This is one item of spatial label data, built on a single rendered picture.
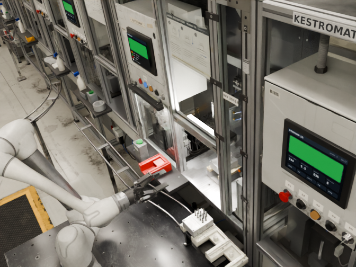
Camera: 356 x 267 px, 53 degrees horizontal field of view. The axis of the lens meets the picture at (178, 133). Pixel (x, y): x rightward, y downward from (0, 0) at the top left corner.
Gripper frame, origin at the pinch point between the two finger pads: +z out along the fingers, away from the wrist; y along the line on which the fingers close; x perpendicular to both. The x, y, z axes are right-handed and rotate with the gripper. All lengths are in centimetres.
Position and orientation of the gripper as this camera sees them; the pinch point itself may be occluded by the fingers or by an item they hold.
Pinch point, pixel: (161, 179)
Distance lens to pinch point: 182.4
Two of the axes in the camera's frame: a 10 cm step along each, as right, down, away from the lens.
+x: -5.5, -4.4, 7.1
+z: 8.3, -4.0, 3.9
